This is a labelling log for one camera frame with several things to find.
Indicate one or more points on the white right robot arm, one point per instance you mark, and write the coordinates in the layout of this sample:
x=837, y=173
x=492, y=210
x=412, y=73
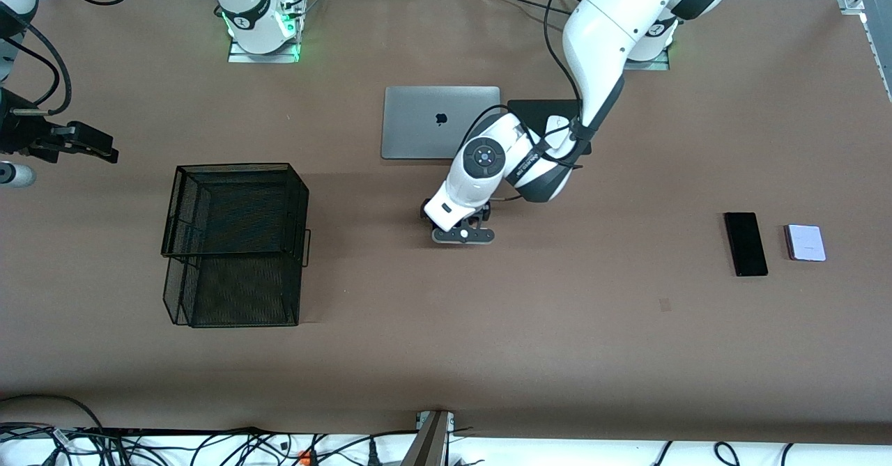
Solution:
x=254, y=13

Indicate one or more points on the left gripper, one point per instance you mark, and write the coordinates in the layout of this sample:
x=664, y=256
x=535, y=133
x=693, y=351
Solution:
x=486, y=212

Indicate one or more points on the small orange connector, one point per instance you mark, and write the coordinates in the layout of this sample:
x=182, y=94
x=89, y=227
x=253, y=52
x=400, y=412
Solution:
x=304, y=457

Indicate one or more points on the black slab smartphone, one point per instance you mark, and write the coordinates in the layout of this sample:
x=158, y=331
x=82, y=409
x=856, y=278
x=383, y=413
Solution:
x=746, y=243

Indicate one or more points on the grey closed laptop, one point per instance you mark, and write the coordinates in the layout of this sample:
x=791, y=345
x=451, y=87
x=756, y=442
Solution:
x=418, y=125

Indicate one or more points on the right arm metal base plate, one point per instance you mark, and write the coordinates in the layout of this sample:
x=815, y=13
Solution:
x=240, y=56

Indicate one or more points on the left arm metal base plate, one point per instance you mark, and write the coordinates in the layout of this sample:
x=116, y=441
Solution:
x=655, y=65

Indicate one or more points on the silver aluminium frame profile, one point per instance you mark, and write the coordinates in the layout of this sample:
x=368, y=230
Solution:
x=874, y=27

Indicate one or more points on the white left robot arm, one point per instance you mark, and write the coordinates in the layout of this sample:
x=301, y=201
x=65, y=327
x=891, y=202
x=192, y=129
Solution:
x=599, y=27

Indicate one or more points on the black mouse pad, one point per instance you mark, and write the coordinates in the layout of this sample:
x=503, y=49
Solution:
x=540, y=109

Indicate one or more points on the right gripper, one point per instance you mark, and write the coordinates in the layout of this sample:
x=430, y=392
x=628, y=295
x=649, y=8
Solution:
x=19, y=134

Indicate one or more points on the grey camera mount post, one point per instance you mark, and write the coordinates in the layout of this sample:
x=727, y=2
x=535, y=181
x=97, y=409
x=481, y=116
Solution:
x=428, y=445

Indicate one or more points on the black flat bar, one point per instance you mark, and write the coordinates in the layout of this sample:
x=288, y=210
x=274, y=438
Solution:
x=174, y=430

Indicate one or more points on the lavender folded flip phone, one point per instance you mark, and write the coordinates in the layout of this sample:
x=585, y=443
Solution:
x=805, y=243

